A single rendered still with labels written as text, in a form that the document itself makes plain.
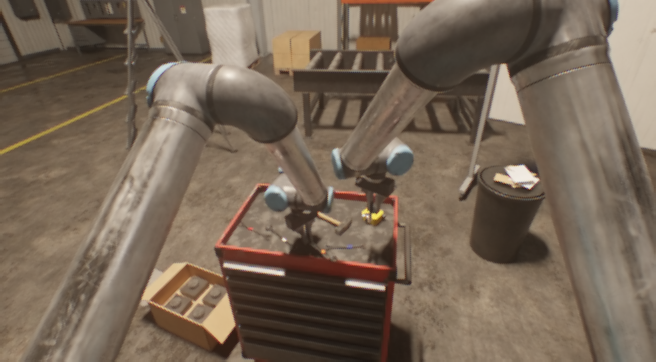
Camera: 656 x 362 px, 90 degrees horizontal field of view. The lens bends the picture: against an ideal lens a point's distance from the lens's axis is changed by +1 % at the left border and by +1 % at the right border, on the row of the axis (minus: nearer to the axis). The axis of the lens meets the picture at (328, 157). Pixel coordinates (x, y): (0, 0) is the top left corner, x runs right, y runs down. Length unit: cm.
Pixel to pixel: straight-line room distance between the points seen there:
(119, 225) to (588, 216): 63
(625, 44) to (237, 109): 276
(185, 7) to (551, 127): 964
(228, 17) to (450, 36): 718
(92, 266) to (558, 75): 67
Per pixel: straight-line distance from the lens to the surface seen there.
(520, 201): 244
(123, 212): 59
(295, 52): 722
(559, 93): 50
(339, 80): 408
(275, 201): 113
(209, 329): 213
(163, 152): 61
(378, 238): 146
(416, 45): 48
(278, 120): 64
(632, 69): 308
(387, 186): 114
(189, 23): 992
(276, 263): 139
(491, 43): 47
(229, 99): 62
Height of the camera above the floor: 190
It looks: 29 degrees down
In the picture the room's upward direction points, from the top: 1 degrees counter-clockwise
